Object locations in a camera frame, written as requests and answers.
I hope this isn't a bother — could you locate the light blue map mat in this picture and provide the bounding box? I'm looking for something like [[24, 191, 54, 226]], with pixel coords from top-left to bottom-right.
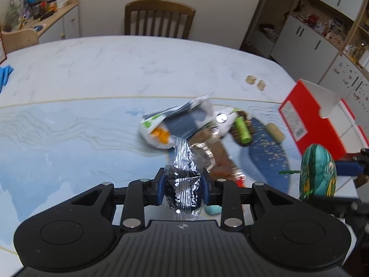
[[0, 96, 361, 254]]

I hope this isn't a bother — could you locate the red framed picture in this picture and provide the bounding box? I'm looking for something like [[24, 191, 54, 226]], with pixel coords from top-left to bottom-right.
[[0, 30, 7, 64]]

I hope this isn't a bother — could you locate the cabinet shelf clutter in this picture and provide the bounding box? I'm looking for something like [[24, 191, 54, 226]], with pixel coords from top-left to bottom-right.
[[291, 9, 346, 39]]

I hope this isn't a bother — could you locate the blue cloth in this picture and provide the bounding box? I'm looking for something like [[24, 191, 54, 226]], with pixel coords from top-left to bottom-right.
[[0, 65, 14, 93]]

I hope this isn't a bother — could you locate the clear foil snack packet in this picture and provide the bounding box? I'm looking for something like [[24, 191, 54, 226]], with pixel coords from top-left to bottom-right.
[[163, 138, 204, 223]]

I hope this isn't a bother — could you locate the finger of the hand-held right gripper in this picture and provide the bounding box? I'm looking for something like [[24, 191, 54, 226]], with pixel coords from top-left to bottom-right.
[[334, 148, 369, 177], [311, 195, 369, 223]]

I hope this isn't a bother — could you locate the dark blue flat pouch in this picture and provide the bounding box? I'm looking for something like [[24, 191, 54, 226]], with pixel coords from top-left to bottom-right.
[[239, 117, 292, 194]]

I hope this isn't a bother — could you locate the shiny foil bag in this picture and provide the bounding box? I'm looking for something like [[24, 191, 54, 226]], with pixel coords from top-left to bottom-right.
[[189, 127, 247, 182]]

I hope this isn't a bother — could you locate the beige cork piece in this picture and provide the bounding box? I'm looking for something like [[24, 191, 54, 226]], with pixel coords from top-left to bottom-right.
[[265, 123, 284, 143]]

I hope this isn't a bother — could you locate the green cylinder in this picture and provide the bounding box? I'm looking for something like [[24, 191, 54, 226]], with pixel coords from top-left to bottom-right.
[[233, 115, 253, 145]]

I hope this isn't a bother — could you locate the white wood-top sideboard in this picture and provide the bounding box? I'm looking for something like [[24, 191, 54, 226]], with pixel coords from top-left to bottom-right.
[[35, 0, 80, 44]]

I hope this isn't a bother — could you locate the white wooden wall cabinet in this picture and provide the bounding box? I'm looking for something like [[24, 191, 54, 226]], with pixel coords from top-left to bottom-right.
[[241, 0, 369, 116]]

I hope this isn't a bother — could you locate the white green snack bag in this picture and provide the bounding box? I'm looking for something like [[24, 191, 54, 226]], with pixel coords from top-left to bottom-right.
[[140, 94, 214, 150]]

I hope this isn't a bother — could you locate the dark wooden chair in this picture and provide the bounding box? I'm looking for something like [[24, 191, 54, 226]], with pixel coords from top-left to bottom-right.
[[125, 0, 196, 39]]

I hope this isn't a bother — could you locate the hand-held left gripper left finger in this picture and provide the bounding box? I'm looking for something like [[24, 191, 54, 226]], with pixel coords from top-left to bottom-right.
[[68, 167, 173, 233]]

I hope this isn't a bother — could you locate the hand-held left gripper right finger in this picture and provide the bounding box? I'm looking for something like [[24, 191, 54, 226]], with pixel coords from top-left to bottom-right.
[[200, 167, 301, 233]]

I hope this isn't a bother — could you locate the small wooden child chair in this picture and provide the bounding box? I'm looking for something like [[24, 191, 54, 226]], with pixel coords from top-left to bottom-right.
[[0, 28, 39, 54]]

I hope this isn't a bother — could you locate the pile of toys and jars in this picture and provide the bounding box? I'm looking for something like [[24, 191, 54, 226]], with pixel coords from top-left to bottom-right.
[[4, 0, 71, 32]]

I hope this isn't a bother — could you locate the red cardboard box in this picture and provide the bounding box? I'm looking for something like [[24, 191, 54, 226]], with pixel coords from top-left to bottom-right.
[[278, 79, 369, 158]]

